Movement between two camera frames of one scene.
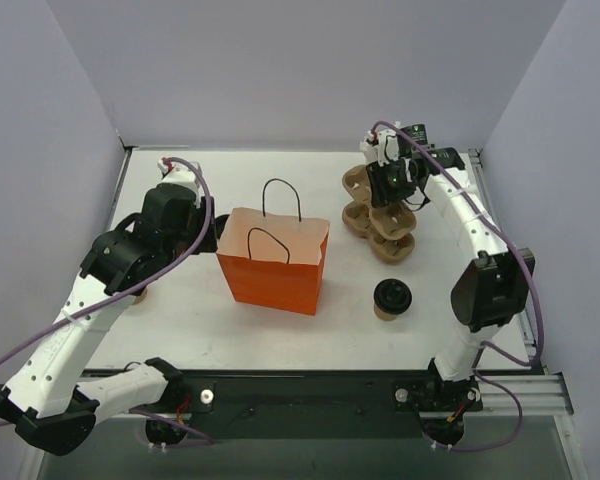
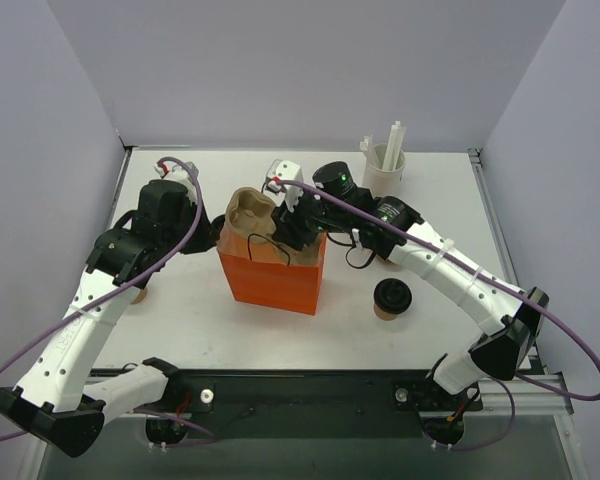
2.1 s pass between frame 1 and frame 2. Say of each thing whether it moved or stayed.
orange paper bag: stayed
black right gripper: moved
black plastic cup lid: stayed
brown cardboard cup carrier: moved
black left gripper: stayed
